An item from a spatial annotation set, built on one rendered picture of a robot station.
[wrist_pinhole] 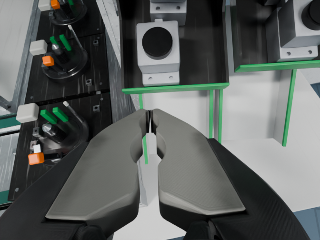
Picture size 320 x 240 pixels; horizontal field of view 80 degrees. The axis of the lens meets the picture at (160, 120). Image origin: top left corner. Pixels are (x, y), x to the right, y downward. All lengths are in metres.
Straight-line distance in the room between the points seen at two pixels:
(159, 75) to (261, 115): 0.28
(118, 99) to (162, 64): 0.37
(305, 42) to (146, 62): 0.18
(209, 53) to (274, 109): 0.24
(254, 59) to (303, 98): 0.48
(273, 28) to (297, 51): 0.04
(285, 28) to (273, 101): 0.21
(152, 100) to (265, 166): 0.37
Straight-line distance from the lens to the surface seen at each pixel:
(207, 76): 0.26
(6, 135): 0.73
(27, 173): 0.55
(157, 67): 0.21
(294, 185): 0.62
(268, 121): 0.47
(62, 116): 0.51
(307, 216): 1.61
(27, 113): 0.61
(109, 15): 0.31
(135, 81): 0.26
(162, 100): 0.39
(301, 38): 0.27
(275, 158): 0.62
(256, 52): 0.30
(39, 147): 0.44
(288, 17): 0.27
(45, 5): 0.96
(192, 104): 0.39
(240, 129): 0.45
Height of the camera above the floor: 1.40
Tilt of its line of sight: 62 degrees down
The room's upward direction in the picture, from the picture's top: 9 degrees counter-clockwise
